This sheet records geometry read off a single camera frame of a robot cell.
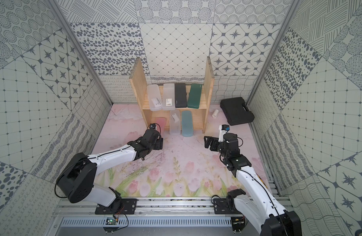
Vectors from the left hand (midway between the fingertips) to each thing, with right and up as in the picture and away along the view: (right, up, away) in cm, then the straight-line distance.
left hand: (157, 137), depth 90 cm
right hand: (+33, 0, -8) cm, 34 cm away
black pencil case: (+15, +25, -6) cm, 30 cm away
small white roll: (+41, +16, +20) cm, 48 cm away
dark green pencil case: (+23, +25, -6) cm, 35 cm away
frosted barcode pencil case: (+8, +25, -5) cm, 26 cm away
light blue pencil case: (+19, +8, +10) cm, 23 cm away
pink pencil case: (+1, +10, +11) cm, 15 cm away
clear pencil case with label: (+10, +9, +11) cm, 18 cm away
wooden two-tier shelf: (+29, +14, +17) cm, 36 cm away
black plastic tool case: (+58, +17, +23) cm, 64 cm away
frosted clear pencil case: (0, +24, -6) cm, 25 cm away
